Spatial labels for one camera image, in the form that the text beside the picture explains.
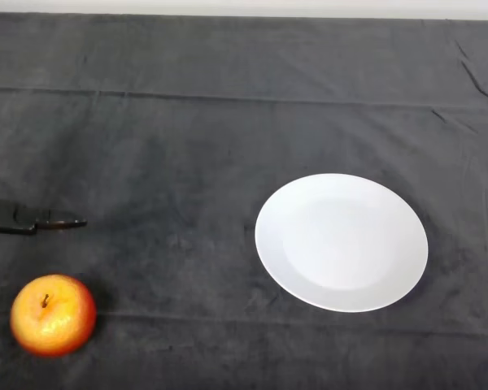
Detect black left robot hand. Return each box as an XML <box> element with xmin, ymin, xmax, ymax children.
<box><xmin>0</xmin><ymin>93</ymin><xmax>88</xmax><ymax>236</ymax></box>

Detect red yellow apple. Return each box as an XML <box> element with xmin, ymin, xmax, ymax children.
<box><xmin>9</xmin><ymin>274</ymin><xmax>98</xmax><ymax>358</ymax></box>

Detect black table cloth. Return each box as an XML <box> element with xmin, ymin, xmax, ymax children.
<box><xmin>0</xmin><ymin>11</ymin><xmax>488</xmax><ymax>390</ymax></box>

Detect white round plate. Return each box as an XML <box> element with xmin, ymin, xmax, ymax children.
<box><xmin>255</xmin><ymin>173</ymin><xmax>429</xmax><ymax>314</ymax></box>

